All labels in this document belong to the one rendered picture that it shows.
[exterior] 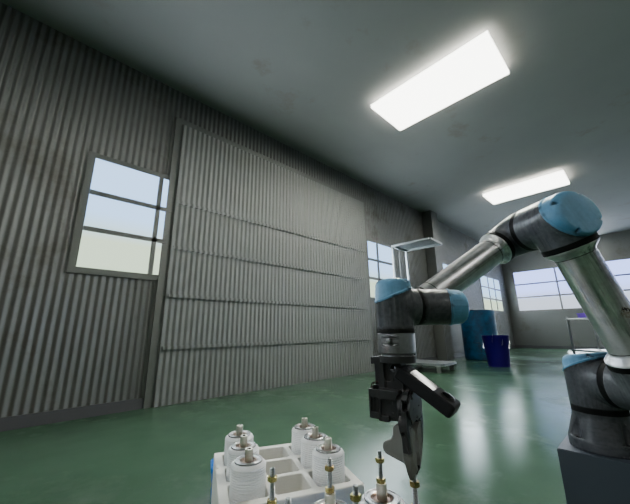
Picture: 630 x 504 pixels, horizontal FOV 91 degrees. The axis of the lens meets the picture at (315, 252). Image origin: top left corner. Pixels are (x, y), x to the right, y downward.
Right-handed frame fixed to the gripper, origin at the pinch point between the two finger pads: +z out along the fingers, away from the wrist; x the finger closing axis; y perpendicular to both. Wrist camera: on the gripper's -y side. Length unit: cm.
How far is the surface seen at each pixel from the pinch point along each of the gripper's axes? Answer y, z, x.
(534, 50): -54, -273, -243
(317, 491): 32.9, 16.6, -14.6
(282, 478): 47, 17, -16
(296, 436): 55, 12, -32
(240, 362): 232, 6, -160
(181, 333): 243, -24, -99
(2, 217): 272, -104, 27
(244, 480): 46.0, 12.4, -0.5
